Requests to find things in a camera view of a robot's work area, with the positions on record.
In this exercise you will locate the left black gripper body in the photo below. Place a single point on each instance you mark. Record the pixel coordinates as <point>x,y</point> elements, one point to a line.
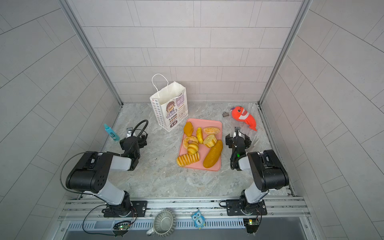
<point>140,141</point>

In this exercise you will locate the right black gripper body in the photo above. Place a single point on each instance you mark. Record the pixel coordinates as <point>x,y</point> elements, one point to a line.
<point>237,140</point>

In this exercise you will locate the long brown baguette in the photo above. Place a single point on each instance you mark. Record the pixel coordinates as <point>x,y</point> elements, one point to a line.
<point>213,155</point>

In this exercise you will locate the white printed paper bag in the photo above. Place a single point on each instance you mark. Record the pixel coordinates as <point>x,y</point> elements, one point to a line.
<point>170,105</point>

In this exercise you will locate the dark orange oval bread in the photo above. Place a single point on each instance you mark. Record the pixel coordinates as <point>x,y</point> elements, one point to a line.
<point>188,129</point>

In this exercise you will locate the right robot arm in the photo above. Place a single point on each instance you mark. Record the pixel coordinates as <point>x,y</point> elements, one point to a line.
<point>268,174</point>

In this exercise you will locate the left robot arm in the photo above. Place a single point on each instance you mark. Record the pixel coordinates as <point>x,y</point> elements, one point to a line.
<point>90,175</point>

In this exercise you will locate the cut yellow bread roll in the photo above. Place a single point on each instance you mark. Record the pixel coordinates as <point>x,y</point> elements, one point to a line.
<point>210,141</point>

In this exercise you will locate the oval sesame bread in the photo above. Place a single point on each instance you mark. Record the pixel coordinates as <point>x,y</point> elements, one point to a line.
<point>211,130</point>

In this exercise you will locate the ridged yellow bread loaf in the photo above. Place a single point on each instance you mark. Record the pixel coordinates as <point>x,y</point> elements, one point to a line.
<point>185,160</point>

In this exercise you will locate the teal bottle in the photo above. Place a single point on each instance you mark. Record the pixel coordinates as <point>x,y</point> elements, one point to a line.
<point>111,133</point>

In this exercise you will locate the red plush fish toy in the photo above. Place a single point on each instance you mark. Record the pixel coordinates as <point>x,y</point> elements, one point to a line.
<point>240,114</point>

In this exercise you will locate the pink plastic tray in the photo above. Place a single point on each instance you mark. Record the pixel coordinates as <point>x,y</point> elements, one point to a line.
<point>203,150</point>

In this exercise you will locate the round striped bun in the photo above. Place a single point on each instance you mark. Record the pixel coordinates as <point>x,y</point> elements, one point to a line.
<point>192,148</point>

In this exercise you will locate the right circuit board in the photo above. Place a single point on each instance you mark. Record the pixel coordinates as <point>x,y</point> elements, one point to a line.
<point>252,225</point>

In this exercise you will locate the metal fluted cup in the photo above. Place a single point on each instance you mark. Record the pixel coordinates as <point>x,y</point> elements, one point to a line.
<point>164,224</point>

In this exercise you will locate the left green circuit board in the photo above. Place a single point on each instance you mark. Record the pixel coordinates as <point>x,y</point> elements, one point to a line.
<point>121,228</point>

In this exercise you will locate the blue owl figurine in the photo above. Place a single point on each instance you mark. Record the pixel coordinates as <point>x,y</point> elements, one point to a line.
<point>198,219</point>

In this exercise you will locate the ring shaped bread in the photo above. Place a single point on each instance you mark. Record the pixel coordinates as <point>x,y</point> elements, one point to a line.
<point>187,140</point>

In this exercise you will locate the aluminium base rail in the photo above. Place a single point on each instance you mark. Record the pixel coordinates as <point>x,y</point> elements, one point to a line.
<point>183,208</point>

